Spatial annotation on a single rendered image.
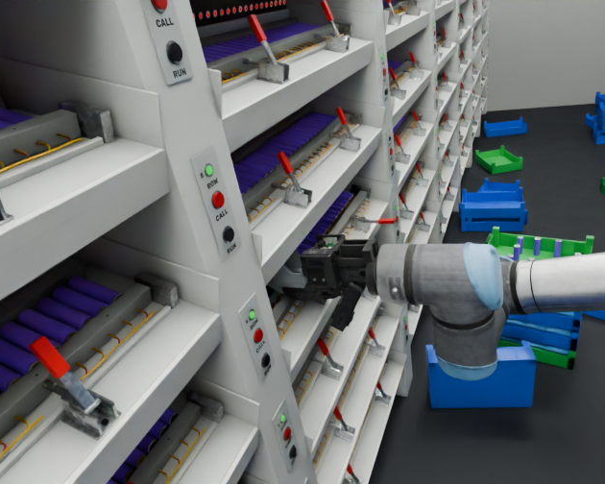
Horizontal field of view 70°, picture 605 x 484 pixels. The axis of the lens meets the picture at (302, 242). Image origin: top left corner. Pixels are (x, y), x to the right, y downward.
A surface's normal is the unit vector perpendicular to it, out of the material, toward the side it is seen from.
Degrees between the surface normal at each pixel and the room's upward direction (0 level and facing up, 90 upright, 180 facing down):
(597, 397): 0
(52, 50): 90
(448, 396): 90
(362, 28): 90
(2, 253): 106
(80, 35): 90
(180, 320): 16
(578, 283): 61
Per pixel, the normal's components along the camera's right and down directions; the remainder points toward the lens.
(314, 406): 0.07, -0.82
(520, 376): -0.14, 0.49
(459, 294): -0.40, 0.47
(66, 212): 0.91, 0.29
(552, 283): -0.70, -0.04
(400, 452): -0.18, -0.87
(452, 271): -0.46, -0.15
